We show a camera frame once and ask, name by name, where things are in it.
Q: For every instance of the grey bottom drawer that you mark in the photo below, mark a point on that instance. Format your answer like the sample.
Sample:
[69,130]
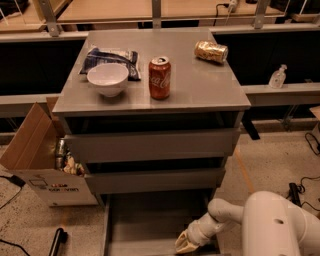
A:
[148,224]

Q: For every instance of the grey middle drawer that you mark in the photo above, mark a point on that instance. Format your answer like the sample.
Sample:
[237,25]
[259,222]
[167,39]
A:
[151,181]

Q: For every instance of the black power adapter left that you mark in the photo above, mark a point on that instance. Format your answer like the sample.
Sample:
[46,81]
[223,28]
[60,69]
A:
[17,181]

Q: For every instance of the gold can lying down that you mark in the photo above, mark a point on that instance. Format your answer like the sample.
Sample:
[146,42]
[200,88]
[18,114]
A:
[211,51]

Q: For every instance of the open cardboard box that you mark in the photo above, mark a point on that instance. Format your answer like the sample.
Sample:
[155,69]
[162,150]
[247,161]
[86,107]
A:
[31,156]

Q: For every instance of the blue white snack bag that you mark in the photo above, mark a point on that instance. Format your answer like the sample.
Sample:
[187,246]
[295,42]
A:
[127,58]

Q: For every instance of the grey drawer cabinet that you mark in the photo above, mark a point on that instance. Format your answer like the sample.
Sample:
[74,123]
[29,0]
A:
[203,96]

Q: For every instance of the clear sanitizer bottle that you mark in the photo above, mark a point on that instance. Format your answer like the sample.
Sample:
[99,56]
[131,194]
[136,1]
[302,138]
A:
[278,77]

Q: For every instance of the black power strip right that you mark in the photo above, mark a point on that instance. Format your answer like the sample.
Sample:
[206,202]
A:
[293,192]

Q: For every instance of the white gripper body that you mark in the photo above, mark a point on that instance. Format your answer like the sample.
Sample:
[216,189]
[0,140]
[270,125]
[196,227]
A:
[196,232]

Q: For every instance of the white bowl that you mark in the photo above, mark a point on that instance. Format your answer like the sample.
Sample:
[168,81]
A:
[108,79]

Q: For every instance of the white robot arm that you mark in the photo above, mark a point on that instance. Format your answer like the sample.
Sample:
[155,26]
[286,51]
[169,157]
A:
[271,226]

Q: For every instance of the grey top drawer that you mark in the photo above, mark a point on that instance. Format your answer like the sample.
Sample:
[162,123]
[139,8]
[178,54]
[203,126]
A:
[144,146]

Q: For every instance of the silver can in box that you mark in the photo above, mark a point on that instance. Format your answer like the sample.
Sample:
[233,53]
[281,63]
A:
[60,152]

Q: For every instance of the white power strip top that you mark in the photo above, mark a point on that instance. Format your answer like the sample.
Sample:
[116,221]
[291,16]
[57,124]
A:
[232,6]

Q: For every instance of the red cola can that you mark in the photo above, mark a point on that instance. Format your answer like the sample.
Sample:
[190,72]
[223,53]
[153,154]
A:
[159,77]

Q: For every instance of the grey drawer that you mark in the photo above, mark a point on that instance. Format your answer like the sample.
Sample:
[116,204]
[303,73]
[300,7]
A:
[148,224]
[144,146]
[151,181]

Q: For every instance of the black device bottom left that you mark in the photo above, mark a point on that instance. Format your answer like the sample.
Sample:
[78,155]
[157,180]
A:
[60,237]

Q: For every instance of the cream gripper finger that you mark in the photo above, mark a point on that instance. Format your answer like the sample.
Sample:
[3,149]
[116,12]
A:
[186,248]
[182,240]

